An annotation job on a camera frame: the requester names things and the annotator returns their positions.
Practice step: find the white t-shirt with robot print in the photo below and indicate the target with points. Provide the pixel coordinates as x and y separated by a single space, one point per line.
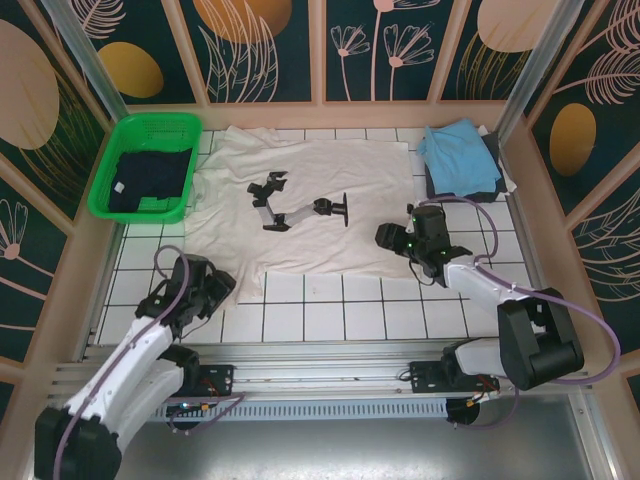
325 165

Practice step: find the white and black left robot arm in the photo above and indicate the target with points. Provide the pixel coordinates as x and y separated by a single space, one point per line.
125 360

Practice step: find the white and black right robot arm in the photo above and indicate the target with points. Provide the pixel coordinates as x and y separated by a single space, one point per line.
475 280

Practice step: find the light blue folded t-shirt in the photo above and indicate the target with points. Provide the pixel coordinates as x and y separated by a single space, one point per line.
460 155

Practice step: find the dark grey folded t-shirt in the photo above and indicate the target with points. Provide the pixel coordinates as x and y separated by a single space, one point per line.
492 145

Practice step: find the navy blue t-shirt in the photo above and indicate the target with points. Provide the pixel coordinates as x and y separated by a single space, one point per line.
150 172

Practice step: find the green plastic basket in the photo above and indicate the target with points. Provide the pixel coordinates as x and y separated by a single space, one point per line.
150 125

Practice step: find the shiny grey metal panel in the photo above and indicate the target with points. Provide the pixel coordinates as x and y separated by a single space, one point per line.
320 450

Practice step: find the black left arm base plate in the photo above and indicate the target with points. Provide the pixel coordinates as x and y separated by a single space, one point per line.
220 377

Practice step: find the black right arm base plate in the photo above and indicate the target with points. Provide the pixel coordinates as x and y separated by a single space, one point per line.
425 377

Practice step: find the aluminium rail frame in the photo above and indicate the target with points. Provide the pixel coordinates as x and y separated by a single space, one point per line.
320 375

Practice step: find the aluminium corner post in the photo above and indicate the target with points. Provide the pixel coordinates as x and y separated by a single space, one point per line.
537 60
85 55

